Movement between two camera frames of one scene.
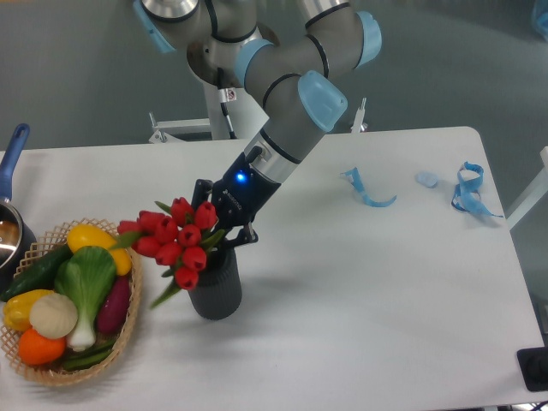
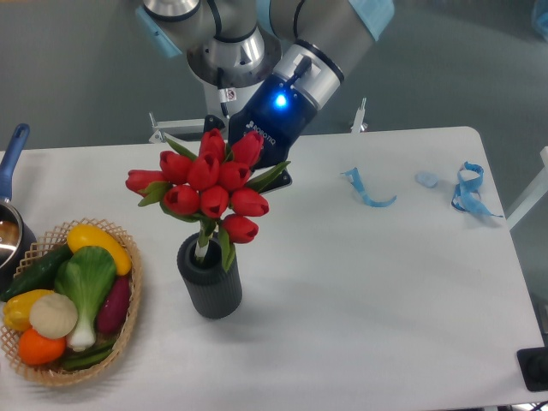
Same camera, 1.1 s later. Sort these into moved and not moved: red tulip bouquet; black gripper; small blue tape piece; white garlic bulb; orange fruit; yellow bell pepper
Moved: black gripper; red tulip bouquet
Not moved: small blue tape piece; yellow bell pepper; white garlic bulb; orange fruit
